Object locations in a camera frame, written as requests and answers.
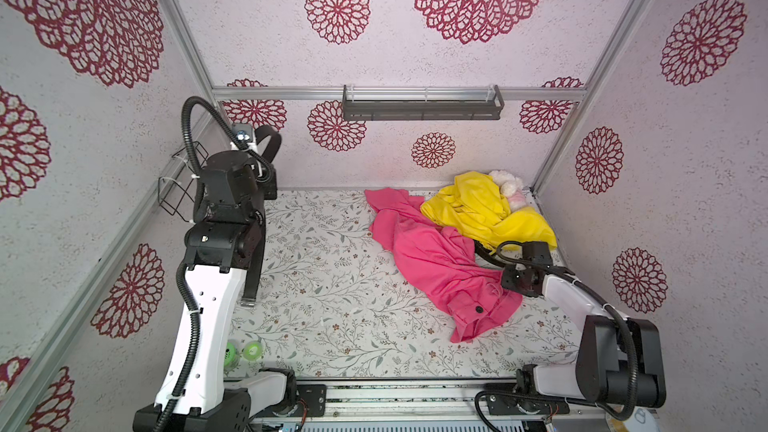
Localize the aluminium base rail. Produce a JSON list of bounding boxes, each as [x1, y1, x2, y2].
[[239, 377, 613, 432]]

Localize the black wire wall rack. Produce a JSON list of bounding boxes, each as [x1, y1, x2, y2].
[[156, 147, 196, 223]]

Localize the black wall shelf rail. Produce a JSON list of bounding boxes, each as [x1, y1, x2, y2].
[[341, 86, 505, 122]]

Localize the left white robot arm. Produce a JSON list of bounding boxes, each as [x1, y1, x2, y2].
[[132, 150, 272, 431]]

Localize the white pink plush toy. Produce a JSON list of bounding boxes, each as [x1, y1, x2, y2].
[[489, 170, 528, 212]]

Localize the yellow garment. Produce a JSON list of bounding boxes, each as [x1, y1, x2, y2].
[[421, 171, 557, 250]]

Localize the right black cable conduit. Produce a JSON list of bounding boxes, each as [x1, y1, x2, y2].
[[473, 241, 640, 432]]

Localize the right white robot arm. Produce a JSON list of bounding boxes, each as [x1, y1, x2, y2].
[[494, 241, 667, 420]]

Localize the left black cable conduit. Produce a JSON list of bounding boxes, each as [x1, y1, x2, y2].
[[149, 95, 277, 432]]

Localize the black cable conduit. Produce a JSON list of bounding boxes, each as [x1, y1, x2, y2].
[[149, 95, 277, 432], [473, 241, 640, 432]]

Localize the pink trousers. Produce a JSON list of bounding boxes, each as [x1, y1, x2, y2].
[[364, 188, 523, 343]]

